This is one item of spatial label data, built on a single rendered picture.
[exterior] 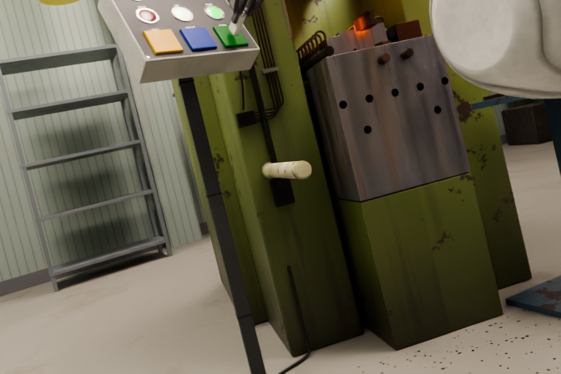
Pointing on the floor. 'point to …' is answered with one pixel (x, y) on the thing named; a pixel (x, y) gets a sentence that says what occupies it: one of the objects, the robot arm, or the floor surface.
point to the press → (526, 123)
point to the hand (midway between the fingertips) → (237, 22)
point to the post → (221, 225)
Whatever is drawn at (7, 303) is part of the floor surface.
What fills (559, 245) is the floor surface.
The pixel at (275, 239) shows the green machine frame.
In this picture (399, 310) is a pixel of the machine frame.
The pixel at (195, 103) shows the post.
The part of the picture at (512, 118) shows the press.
